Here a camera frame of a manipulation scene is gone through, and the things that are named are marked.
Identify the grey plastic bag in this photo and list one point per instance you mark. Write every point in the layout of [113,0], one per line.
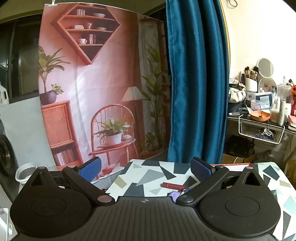
[263,155]

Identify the orange bowl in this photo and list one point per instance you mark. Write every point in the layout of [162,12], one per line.
[256,115]

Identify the round white vanity mirror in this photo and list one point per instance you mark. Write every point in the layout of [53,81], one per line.
[265,67]

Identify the white makeup brush holder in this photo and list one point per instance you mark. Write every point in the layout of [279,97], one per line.
[251,84]

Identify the printed room scene backdrop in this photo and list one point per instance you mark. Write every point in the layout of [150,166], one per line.
[104,81]

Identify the white spray bottle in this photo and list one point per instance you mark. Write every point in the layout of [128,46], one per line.
[281,113]

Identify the cluttered white desk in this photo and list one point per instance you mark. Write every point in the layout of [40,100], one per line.
[245,118]

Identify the dark glass window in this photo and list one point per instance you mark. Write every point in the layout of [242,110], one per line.
[25,58]

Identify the white plastic basin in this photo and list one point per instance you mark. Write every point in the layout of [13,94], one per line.
[19,178]

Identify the brown cardboard box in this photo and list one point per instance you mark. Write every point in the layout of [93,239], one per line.
[229,158]

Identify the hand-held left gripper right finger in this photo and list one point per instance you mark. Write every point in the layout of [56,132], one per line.
[202,170]

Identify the white cloth bag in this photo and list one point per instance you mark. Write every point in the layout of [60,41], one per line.
[235,95]

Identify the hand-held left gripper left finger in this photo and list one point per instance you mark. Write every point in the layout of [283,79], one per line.
[91,170]

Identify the white detergent bottle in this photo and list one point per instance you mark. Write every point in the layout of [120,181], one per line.
[3,96]

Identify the clear plastic container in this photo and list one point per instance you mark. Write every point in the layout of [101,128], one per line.
[284,92]

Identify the blue velvet curtain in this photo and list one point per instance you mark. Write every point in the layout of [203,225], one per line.
[196,81]

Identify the blue white packet box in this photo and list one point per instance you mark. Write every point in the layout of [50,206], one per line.
[266,99]

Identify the dark red lipstick tube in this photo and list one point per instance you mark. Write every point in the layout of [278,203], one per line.
[172,185]

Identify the black bag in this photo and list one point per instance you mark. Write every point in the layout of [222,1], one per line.
[239,146]

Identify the orange flowers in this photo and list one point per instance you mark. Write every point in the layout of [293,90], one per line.
[294,91]

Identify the metal binder clip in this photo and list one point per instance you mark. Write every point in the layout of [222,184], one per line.
[52,3]

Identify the purple plastic case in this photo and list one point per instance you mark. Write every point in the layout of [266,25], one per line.
[174,195]

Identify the red strawberry print box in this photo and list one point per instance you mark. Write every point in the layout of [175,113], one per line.
[233,164]

